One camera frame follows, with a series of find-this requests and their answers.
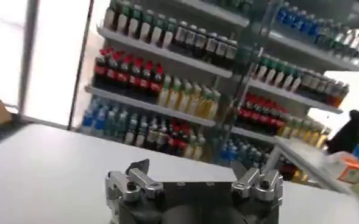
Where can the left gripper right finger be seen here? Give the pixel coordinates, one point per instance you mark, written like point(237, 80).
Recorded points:
point(255, 184)

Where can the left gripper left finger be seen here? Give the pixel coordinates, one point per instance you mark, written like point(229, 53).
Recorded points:
point(130, 185)

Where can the white slanted board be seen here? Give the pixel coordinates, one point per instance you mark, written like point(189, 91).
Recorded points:
point(310, 164)

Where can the orange and white box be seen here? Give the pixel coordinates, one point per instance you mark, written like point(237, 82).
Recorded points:
point(351, 170)

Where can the shelf rack with drink bottles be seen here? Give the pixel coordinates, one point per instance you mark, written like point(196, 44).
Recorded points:
point(289, 91)
point(154, 88)

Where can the black bulky equipment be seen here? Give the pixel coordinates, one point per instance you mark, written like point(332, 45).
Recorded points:
point(351, 131)

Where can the thin dark pole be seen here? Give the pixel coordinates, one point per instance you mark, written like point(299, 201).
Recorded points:
point(81, 61)

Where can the grey metal post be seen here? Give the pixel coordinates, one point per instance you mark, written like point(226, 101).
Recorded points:
point(28, 54)

